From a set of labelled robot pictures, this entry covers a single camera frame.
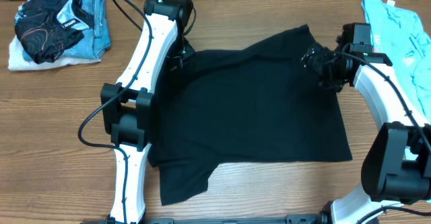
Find folded white garment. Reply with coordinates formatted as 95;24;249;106
7;0;102;72

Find black t-shirt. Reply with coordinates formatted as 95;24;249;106
148;25;352;205

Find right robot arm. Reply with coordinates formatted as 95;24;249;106
286;23;430;224

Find black orange patterned shirt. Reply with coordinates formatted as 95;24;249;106
15;0;94;64

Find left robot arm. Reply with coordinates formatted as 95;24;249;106
100;0;195;223

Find light blue t-shirt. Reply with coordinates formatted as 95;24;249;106
361;0;430;120

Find folded blue denim jeans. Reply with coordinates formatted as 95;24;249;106
15;0;110;64

